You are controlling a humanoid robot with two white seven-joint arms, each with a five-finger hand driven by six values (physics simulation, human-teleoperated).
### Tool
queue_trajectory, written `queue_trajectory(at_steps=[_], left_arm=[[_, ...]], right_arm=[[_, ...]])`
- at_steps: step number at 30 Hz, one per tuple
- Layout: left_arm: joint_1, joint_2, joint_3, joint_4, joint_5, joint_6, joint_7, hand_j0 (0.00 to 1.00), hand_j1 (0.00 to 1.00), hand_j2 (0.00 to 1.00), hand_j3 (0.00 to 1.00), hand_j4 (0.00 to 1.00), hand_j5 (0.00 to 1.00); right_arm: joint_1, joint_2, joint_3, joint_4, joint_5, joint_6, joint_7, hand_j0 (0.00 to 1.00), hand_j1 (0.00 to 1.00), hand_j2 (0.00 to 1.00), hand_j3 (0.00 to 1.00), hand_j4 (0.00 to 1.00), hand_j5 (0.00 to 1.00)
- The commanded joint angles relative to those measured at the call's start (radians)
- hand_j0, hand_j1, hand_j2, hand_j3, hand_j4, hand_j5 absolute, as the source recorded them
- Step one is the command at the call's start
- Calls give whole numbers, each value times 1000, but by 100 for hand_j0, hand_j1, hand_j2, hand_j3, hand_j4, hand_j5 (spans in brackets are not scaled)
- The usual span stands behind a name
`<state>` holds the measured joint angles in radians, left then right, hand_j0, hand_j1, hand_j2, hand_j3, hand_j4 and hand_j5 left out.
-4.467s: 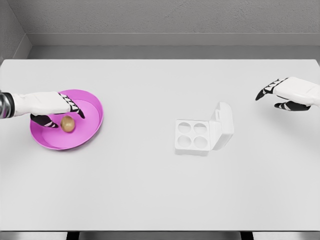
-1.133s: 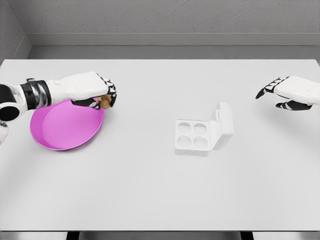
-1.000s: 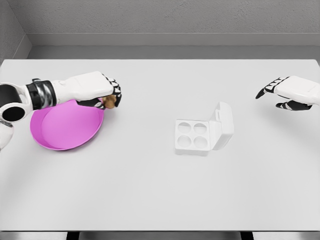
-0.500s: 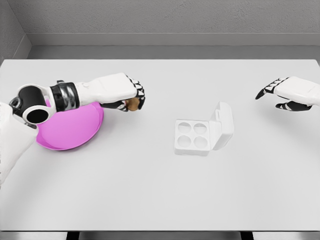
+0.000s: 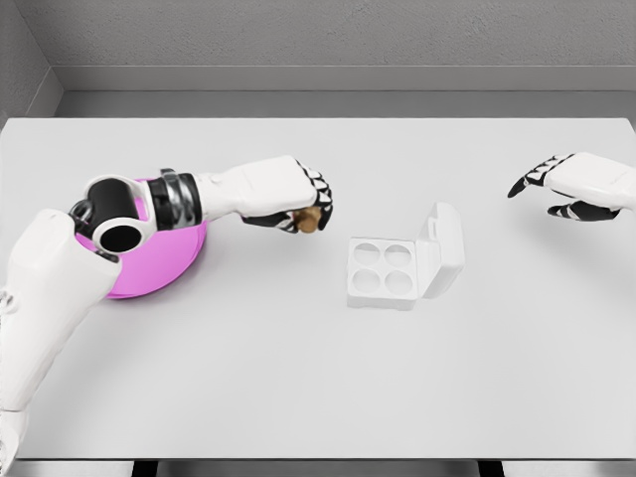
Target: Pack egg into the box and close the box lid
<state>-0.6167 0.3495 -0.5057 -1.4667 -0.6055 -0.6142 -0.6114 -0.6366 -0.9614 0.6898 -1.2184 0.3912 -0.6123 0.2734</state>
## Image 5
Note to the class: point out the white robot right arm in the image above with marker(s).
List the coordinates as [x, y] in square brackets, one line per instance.
[630, 186]

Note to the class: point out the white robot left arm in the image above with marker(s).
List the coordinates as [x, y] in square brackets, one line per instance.
[49, 278]

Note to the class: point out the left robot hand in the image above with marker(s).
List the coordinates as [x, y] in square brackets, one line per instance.
[283, 186]

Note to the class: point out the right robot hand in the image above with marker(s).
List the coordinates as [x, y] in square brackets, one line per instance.
[581, 181]

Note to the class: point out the brown egg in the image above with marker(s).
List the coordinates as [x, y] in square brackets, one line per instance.
[308, 222]

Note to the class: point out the white egg box with lid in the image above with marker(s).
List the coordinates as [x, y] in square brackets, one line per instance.
[380, 270]

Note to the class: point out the pink round bowl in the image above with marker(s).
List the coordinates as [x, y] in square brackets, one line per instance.
[154, 268]

